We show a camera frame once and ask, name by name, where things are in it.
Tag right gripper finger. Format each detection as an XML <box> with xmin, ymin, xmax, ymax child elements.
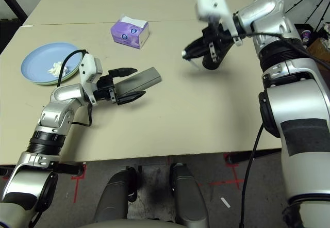
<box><xmin>183</xmin><ymin>43</ymin><xmax>212</xmax><ymax>60</ymax></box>
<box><xmin>187</xmin><ymin>36</ymin><xmax>207</xmax><ymax>50</ymax></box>

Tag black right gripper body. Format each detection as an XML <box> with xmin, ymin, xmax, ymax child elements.
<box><xmin>202</xmin><ymin>18</ymin><xmax>237</xmax><ymax>63</ymax></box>

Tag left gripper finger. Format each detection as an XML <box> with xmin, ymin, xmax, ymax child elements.
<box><xmin>108</xmin><ymin>67</ymin><xmax>138</xmax><ymax>79</ymax></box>
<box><xmin>117</xmin><ymin>91</ymin><xmax>146</xmax><ymax>106</ymax></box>

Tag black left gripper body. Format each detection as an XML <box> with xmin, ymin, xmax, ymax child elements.
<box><xmin>94</xmin><ymin>74</ymin><xmax>120</xmax><ymax>105</ymax></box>

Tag grey glasses case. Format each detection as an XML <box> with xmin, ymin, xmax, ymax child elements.
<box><xmin>114</xmin><ymin>67</ymin><xmax>163</xmax><ymax>97</ymax></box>

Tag white tissue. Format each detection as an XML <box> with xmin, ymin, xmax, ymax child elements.
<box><xmin>47</xmin><ymin>61</ymin><xmax>69</xmax><ymax>77</ymax></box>

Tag blue plate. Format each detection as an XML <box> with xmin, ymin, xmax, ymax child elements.
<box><xmin>21</xmin><ymin>42</ymin><xmax>84</xmax><ymax>85</ymax></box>

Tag black cup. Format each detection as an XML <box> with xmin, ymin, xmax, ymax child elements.
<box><xmin>202</xmin><ymin>26</ymin><xmax>233</xmax><ymax>71</ymax></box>

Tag green plate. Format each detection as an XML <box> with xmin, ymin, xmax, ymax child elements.
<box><xmin>36</xmin><ymin>67</ymin><xmax>79</xmax><ymax>86</ymax></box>

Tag purple tissue pack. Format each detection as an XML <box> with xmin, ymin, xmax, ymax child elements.
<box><xmin>110</xmin><ymin>13</ymin><xmax>150</xmax><ymax>50</ymax></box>

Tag black table foot bar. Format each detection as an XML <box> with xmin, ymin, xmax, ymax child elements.
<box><xmin>0</xmin><ymin>162</ymin><xmax>86</xmax><ymax>176</ymax></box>
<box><xmin>226</xmin><ymin>149</ymin><xmax>282</xmax><ymax>165</ymax></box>

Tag purple and white paper cup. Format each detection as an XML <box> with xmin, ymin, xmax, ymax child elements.
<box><xmin>301</xmin><ymin>29</ymin><xmax>313</xmax><ymax>43</ymax></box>

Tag grey robot left leg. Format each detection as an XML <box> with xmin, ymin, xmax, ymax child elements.
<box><xmin>94</xmin><ymin>167</ymin><xmax>138</xmax><ymax>225</ymax></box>

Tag grey robot leg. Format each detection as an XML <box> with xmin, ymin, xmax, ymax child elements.
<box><xmin>94</xmin><ymin>167</ymin><xmax>138</xmax><ymax>225</ymax></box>
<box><xmin>170</xmin><ymin>162</ymin><xmax>210</xmax><ymax>228</ymax></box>

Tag brown cardboard box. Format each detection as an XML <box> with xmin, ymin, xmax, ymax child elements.
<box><xmin>307</xmin><ymin>37</ymin><xmax>330</xmax><ymax>72</ymax></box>

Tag black tripod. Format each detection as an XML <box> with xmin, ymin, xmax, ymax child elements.
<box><xmin>285</xmin><ymin>0</ymin><xmax>330</xmax><ymax>32</ymax></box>

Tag black foam mats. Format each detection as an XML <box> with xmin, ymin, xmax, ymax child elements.
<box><xmin>0</xmin><ymin>19</ymin><xmax>24</xmax><ymax>55</ymax></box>

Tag grey robot right leg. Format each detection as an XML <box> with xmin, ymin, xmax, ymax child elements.
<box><xmin>170</xmin><ymin>162</ymin><xmax>210</xmax><ymax>228</ymax></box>

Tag grey robot torso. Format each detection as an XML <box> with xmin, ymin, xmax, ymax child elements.
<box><xmin>79</xmin><ymin>220</ymin><xmax>199</xmax><ymax>228</ymax></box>

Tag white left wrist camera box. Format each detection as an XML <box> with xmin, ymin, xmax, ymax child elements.
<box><xmin>78</xmin><ymin>53</ymin><xmax>103</xmax><ymax>106</ymax></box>

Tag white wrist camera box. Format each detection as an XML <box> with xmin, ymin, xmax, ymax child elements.
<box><xmin>78</xmin><ymin>53</ymin><xmax>103</xmax><ymax>106</ymax></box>
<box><xmin>195</xmin><ymin>0</ymin><xmax>244</xmax><ymax>46</ymax></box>

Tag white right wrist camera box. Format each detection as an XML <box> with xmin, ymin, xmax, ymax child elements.
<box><xmin>195</xmin><ymin>0</ymin><xmax>244</xmax><ymax>46</ymax></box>

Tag black left wrist camera cable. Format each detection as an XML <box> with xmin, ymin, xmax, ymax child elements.
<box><xmin>56</xmin><ymin>48</ymin><xmax>93</xmax><ymax>127</ymax></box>

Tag side table with black frame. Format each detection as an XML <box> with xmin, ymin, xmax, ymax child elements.
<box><xmin>0</xmin><ymin>0</ymin><xmax>28</xmax><ymax>20</ymax></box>

